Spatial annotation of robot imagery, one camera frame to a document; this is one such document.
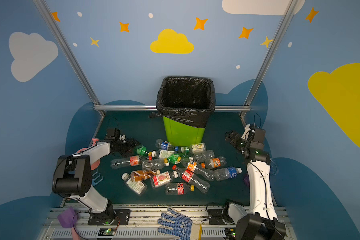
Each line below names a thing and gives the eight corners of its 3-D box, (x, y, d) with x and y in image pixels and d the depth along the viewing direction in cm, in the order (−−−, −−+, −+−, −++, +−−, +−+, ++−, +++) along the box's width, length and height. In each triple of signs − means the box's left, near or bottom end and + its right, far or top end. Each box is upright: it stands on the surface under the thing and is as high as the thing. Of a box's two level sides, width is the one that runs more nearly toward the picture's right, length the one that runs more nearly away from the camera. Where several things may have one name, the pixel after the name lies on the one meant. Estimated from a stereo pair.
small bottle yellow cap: (165, 195, 83) (164, 192, 79) (166, 184, 86) (165, 181, 82) (194, 195, 83) (194, 192, 79) (193, 184, 86) (194, 181, 82)
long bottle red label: (169, 173, 88) (169, 171, 86) (175, 164, 92) (175, 162, 90) (207, 194, 81) (207, 193, 79) (211, 184, 84) (212, 182, 82)
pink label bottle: (151, 188, 83) (151, 186, 82) (149, 179, 87) (148, 177, 85) (179, 177, 87) (179, 176, 85) (176, 169, 91) (175, 167, 89)
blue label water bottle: (215, 181, 87) (216, 178, 84) (212, 171, 91) (213, 168, 88) (241, 177, 89) (244, 174, 85) (238, 168, 93) (240, 164, 89)
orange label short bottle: (207, 169, 90) (208, 167, 88) (204, 161, 94) (205, 159, 92) (226, 165, 92) (227, 163, 90) (223, 157, 95) (224, 155, 93)
